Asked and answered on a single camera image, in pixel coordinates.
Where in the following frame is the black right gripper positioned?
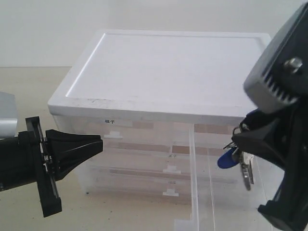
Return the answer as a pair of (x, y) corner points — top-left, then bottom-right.
(231, 99), (308, 231)

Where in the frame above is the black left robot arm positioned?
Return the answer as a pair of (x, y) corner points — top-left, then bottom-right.
(0, 116), (103, 217)

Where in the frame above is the white translucent drawer cabinet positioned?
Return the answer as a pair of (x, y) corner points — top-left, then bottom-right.
(47, 29), (272, 198)

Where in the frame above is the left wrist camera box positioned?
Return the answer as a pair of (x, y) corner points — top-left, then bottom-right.
(0, 92), (18, 139)

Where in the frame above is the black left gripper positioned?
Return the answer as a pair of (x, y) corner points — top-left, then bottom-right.
(18, 116), (103, 218)

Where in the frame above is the key bunch with blue fob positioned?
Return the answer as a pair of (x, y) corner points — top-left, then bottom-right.
(217, 141), (254, 191)

